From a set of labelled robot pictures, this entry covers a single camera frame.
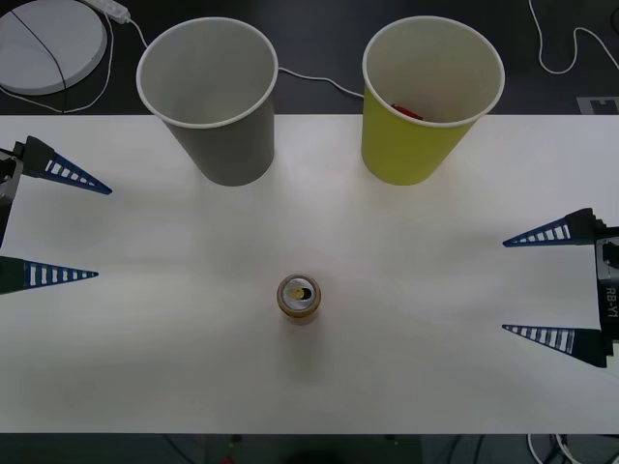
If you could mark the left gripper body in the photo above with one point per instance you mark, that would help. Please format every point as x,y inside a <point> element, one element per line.
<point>7,179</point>

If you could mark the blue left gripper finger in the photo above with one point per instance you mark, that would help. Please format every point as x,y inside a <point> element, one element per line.
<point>41,162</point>
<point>19,275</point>

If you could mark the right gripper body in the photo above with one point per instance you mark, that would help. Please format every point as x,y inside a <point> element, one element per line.
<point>610,290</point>

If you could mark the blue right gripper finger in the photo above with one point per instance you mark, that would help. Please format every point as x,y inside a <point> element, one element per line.
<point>582,229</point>
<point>587,343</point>

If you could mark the white round disc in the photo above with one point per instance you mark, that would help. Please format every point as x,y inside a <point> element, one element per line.
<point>43,43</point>

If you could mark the grey marker tag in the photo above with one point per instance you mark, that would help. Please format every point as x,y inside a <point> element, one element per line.
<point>597,105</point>

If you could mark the white power strip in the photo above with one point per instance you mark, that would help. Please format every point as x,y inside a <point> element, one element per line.
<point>109,8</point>

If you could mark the grey plastic waste bin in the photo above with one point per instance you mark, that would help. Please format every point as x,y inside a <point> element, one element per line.
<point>227,154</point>

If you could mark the yellow-green plastic waste bin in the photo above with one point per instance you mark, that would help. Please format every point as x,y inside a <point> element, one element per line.
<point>401,154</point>

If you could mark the red drink can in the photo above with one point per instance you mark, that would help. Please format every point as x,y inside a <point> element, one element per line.
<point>409,111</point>

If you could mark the yellow drink can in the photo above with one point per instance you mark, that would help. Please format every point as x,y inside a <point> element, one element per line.
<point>299,296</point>

